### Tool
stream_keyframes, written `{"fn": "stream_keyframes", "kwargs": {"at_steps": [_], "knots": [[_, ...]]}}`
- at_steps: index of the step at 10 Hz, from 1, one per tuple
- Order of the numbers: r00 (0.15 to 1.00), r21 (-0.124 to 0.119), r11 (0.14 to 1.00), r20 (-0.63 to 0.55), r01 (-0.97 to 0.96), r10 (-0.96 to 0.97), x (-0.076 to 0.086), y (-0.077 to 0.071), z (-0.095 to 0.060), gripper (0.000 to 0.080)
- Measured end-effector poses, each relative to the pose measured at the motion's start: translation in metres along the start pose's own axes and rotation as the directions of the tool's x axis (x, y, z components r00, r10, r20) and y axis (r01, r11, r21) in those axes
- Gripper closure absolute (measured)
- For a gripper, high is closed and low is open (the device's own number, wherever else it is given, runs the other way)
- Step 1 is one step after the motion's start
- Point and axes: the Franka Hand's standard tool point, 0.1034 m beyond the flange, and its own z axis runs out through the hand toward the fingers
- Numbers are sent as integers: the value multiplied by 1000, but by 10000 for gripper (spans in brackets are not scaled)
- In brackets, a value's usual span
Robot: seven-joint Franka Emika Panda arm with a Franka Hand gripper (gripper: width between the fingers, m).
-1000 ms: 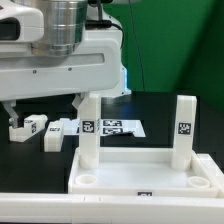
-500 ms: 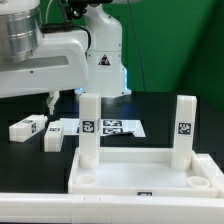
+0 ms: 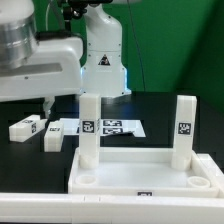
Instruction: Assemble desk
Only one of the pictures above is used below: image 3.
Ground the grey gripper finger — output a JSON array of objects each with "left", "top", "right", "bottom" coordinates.
[{"left": 43, "top": 96, "right": 55, "bottom": 119}]

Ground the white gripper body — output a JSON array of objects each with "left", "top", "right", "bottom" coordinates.
[{"left": 0, "top": 37, "right": 83, "bottom": 102}]

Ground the white desk top tray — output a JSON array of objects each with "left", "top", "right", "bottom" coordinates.
[{"left": 68, "top": 147, "right": 221, "bottom": 198}]

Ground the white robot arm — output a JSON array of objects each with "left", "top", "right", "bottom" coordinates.
[{"left": 0, "top": 0, "right": 130, "bottom": 111}]

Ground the white sheet with markers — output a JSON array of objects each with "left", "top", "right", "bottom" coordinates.
[{"left": 60, "top": 118, "right": 145, "bottom": 137}]

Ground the white front fence bar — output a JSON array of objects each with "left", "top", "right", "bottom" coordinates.
[{"left": 0, "top": 193, "right": 224, "bottom": 224}]

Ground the white fence bar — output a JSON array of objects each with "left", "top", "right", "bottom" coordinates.
[
  {"left": 0, "top": 193, "right": 224, "bottom": 224},
  {"left": 198, "top": 154, "right": 224, "bottom": 199}
]

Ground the white right fence bar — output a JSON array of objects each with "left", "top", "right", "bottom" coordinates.
[{"left": 198, "top": 154, "right": 224, "bottom": 199}]

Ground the black camera cable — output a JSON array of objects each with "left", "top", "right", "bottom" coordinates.
[{"left": 34, "top": 30, "right": 88, "bottom": 68}]

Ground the white cable behind pole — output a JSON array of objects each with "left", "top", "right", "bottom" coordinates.
[{"left": 45, "top": 0, "right": 54, "bottom": 33}]

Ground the black camera stand pole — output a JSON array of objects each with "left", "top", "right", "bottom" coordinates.
[{"left": 57, "top": 0, "right": 88, "bottom": 31}]

